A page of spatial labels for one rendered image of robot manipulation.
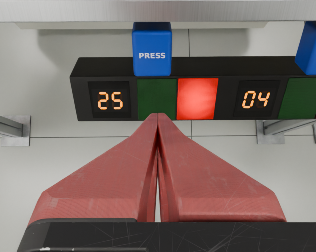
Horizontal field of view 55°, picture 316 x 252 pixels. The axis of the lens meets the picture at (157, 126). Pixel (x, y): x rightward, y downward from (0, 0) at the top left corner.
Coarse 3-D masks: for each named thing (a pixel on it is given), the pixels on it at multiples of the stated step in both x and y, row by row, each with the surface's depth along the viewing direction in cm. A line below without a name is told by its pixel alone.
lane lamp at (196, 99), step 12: (180, 84) 22; (192, 84) 22; (204, 84) 22; (216, 84) 22; (180, 96) 23; (192, 96) 23; (204, 96) 23; (180, 108) 23; (192, 108) 23; (204, 108) 23
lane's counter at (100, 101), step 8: (88, 88) 22; (96, 88) 22; (104, 88) 22; (112, 88) 22; (120, 88) 22; (128, 88) 22; (96, 96) 23; (104, 96) 23; (112, 96) 23; (120, 96) 23; (128, 96) 23; (96, 104) 23; (104, 104) 23; (112, 104) 23; (120, 104) 23; (128, 104) 23; (96, 112) 23; (104, 112) 23; (112, 112) 23; (120, 112) 23; (128, 112) 23
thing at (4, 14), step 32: (0, 0) 16; (32, 0) 16; (64, 0) 16; (96, 0) 16; (128, 0) 16; (160, 0) 16; (192, 0) 16; (224, 0) 16; (256, 0) 16; (288, 0) 16
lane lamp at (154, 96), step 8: (144, 80) 22; (152, 80) 22; (160, 80) 22; (168, 80) 22; (176, 80) 22; (144, 88) 22; (152, 88) 22; (160, 88) 22; (168, 88) 22; (176, 88) 22; (144, 96) 23; (152, 96) 23; (160, 96) 23; (168, 96) 23; (144, 104) 23; (152, 104) 23; (160, 104) 23; (168, 104) 23; (144, 112) 23; (152, 112) 23; (160, 112) 23; (168, 112) 23
